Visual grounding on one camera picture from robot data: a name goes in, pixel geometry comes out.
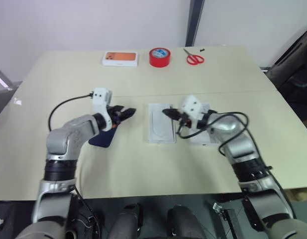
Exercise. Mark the dark blue phone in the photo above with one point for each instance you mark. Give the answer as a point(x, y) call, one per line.
point(102, 139)

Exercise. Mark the red tape roll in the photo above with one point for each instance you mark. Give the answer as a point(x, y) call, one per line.
point(159, 61)

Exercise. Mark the white box with orange print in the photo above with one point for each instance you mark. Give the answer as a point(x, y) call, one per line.
point(120, 58)

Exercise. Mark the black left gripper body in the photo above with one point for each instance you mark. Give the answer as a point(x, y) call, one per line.
point(116, 114)

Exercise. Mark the white phone box lid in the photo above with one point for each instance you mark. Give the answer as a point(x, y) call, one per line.
point(203, 140)

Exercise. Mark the dark vertical post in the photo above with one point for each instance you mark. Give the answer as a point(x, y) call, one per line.
point(194, 22)

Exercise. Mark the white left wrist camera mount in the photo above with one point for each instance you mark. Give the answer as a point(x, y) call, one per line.
point(99, 98)

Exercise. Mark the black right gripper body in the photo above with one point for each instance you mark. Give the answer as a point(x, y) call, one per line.
point(184, 120)

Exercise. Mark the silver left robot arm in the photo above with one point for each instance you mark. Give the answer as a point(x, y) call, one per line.
point(68, 134)

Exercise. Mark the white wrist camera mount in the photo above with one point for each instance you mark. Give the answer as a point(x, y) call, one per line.
point(193, 104)
point(99, 98)

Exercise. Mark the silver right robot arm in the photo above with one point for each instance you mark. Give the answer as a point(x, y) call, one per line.
point(239, 147)

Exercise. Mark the small white sticker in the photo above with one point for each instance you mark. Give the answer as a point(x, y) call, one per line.
point(18, 101)

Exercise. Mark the grey transparent bin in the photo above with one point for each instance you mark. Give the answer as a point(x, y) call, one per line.
point(2, 97)

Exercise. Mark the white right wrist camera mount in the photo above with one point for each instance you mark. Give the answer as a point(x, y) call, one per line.
point(193, 104)

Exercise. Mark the black bag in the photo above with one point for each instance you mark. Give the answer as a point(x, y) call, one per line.
point(296, 74)

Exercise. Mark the white phone box base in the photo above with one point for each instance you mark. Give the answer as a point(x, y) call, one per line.
point(159, 128)

